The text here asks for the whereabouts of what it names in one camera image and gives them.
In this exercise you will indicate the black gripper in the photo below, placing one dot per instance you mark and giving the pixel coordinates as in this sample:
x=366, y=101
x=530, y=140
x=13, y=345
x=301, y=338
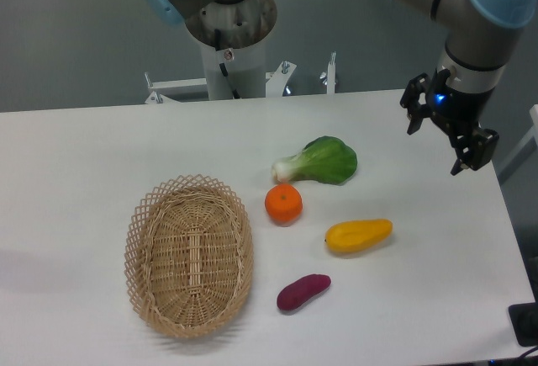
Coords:
x=456, y=113

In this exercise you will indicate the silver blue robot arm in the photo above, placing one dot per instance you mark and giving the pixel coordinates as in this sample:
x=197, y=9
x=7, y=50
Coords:
x=482, y=36

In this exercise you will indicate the yellow mango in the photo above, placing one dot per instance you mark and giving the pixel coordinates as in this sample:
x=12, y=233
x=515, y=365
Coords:
x=357, y=235

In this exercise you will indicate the green bok choy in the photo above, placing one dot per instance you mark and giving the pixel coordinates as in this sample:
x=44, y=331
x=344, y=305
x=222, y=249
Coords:
x=327, y=159

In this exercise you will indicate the orange tangerine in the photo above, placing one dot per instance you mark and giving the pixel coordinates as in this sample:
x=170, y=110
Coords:
x=283, y=203

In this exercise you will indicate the black device at table edge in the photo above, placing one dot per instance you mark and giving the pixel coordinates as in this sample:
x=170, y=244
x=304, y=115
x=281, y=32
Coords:
x=523, y=318

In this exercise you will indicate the purple sweet potato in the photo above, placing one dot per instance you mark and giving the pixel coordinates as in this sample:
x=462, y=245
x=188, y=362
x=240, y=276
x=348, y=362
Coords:
x=299, y=292

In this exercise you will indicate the oval wicker basket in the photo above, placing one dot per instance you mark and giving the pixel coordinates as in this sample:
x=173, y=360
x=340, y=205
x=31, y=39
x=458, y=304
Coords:
x=189, y=256

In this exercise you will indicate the white frame at right edge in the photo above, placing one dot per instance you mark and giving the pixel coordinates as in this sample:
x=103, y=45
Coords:
x=521, y=151

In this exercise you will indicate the white pedestal base frame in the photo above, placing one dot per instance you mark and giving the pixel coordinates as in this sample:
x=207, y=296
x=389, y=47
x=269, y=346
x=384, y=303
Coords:
x=224, y=84

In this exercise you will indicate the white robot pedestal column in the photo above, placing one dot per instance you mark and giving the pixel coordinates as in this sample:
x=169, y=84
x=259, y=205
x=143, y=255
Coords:
x=233, y=34

